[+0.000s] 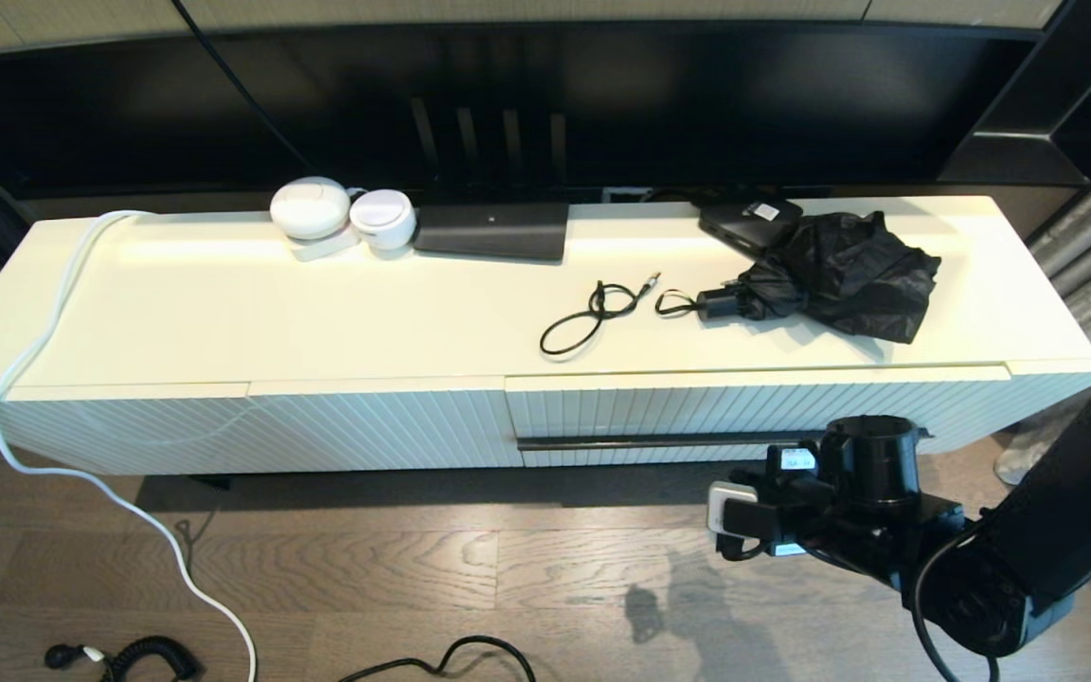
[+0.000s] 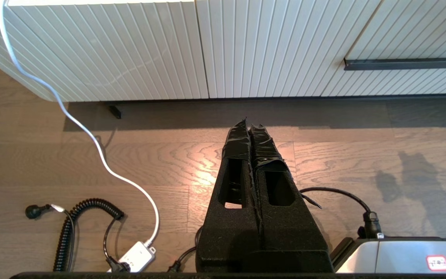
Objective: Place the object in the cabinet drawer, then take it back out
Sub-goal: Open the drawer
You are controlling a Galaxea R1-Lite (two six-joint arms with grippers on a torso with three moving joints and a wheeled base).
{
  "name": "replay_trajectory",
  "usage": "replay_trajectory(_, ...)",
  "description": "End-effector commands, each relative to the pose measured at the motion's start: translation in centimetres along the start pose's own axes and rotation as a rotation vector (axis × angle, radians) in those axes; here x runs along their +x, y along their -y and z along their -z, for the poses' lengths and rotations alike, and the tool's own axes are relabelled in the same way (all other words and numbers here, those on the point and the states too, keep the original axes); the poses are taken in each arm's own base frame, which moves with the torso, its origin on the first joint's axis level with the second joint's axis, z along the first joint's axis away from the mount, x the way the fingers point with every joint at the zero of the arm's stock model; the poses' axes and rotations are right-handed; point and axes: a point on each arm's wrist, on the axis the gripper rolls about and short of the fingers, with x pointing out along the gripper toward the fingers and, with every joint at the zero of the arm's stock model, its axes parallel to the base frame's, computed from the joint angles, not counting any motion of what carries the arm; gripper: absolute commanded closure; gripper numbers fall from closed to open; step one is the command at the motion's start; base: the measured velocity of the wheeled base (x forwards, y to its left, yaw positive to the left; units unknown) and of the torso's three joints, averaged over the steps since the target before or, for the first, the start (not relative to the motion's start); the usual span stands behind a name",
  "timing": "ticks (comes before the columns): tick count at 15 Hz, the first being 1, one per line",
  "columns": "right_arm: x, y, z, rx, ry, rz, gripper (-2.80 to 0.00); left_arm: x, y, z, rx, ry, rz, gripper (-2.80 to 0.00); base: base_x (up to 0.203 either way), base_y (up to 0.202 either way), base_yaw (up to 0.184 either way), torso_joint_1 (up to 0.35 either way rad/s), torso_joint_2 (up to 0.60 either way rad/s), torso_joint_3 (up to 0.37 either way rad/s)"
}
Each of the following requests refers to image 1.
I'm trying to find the white fluted drawer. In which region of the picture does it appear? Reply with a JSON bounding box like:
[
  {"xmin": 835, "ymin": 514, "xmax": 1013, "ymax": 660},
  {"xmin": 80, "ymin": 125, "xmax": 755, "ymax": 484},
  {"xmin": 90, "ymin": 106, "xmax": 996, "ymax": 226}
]
[{"xmin": 505, "ymin": 365, "xmax": 1011, "ymax": 470}]

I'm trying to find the black umbrella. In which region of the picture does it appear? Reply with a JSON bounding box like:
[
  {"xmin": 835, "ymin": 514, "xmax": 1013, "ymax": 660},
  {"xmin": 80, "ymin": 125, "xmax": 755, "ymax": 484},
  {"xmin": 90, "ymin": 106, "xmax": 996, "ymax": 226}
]
[{"xmin": 654, "ymin": 210, "xmax": 942, "ymax": 346}]

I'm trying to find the white tv cabinet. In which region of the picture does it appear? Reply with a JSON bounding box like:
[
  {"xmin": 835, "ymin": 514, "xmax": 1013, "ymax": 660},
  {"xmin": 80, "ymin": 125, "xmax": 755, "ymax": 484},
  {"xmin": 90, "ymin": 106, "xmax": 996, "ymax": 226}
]
[{"xmin": 0, "ymin": 194, "xmax": 1091, "ymax": 477}]

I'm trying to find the black set-top box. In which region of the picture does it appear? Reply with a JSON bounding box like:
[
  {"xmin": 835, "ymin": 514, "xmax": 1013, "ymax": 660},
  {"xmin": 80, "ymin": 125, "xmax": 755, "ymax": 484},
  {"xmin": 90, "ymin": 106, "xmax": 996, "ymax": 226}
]
[{"xmin": 697, "ymin": 196, "xmax": 803, "ymax": 260}]

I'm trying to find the black router with antennas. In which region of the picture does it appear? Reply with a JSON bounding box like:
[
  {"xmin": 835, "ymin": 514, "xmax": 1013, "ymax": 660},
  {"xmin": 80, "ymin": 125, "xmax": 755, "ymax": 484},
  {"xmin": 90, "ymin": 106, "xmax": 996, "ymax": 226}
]
[{"xmin": 412, "ymin": 95, "xmax": 571, "ymax": 263}]

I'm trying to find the black television screen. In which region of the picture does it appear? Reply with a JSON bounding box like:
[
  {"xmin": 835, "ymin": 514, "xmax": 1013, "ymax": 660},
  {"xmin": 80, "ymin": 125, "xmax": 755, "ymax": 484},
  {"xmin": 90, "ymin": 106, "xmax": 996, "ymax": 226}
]
[{"xmin": 0, "ymin": 24, "xmax": 1044, "ymax": 200}]

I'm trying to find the small white round device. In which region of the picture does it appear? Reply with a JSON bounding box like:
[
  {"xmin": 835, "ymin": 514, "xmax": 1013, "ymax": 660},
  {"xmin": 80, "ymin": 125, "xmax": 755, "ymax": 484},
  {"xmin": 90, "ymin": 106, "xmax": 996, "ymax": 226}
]
[{"xmin": 350, "ymin": 189, "xmax": 418, "ymax": 252}]

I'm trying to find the large white round device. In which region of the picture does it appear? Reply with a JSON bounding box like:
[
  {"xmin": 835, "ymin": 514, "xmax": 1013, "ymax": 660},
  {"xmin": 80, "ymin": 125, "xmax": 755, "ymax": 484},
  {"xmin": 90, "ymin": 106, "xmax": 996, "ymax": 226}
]
[{"xmin": 270, "ymin": 176, "xmax": 353, "ymax": 241}]

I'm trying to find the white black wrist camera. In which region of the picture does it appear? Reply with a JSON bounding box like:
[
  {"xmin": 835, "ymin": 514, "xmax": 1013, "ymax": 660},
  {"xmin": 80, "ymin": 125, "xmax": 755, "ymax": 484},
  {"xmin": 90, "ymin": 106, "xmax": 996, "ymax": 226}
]
[{"xmin": 706, "ymin": 480, "xmax": 783, "ymax": 562}]

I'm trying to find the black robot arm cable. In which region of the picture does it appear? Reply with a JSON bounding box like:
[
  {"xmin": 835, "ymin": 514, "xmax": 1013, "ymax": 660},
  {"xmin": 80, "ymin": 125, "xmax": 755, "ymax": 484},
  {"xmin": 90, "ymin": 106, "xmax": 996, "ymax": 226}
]
[{"xmin": 910, "ymin": 519, "xmax": 1006, "ymax": 682}]

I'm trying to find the thin black audio cable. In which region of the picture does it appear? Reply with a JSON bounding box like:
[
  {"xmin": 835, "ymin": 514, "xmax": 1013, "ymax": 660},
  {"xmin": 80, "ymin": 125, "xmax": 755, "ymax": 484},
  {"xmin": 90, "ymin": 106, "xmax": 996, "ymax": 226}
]
[{"xmin": 539, "ymin": 273, "xmax": 662, "ymax": 359}]

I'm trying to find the black floor power cable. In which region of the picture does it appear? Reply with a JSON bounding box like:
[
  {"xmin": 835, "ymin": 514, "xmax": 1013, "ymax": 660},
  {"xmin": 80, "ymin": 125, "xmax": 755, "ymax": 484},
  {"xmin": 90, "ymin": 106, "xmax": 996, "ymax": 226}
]
[{"xmin": 337, "ymin": 636, "xmax": 537, "ymax": 682}]

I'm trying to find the black wall shelf unit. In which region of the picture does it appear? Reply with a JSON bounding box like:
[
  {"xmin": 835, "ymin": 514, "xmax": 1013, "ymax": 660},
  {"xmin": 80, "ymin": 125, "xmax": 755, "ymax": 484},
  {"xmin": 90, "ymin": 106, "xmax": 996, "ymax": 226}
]
[{"xmin": 939, "ymin": 0, "xmax": 1091, "ymax": 188}]

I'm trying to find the black coiled cable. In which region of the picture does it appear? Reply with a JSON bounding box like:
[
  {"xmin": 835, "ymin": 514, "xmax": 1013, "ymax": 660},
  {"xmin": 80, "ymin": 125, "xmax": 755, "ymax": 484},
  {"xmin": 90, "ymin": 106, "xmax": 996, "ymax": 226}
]
[{"xmin": 45, "ymin": 637, "xmax": 206, "ymax": 682}]

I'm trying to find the black television cable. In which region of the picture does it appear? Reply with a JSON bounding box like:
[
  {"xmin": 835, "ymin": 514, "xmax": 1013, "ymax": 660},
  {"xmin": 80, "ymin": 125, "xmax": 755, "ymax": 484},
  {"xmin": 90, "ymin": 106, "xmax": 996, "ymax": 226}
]
[{"xmin": 171, "ymin": 0, "xmax": 319, "ymax": 176}]

